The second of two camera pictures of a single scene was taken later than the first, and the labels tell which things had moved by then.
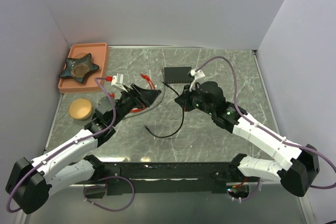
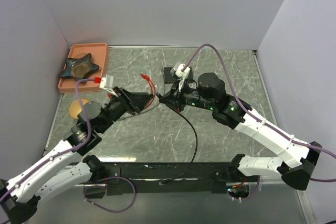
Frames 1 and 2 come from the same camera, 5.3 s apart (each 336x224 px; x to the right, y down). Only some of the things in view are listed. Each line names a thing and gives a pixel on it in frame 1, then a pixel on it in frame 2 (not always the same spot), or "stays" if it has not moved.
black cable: [182, 123] -> [192, 162]
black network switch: [177, 75] stays
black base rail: [119, 179] stays
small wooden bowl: [80, 108] stays
